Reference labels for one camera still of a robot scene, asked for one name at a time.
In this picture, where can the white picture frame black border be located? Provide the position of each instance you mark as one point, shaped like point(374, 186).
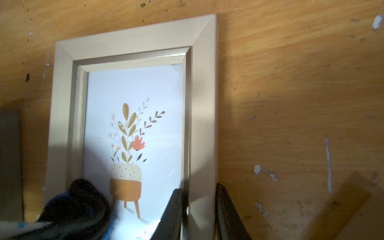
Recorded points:
point(193, 42)

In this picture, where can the blue microfiber cloth black trim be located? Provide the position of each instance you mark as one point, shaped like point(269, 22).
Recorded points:
point(81, 213)

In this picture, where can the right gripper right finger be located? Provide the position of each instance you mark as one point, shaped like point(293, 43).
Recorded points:
point(229, 223)

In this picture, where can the light blue picture frame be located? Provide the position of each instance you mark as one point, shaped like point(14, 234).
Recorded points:
point(12, 208)

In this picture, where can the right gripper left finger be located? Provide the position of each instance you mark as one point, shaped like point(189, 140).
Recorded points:
point(172, 220)

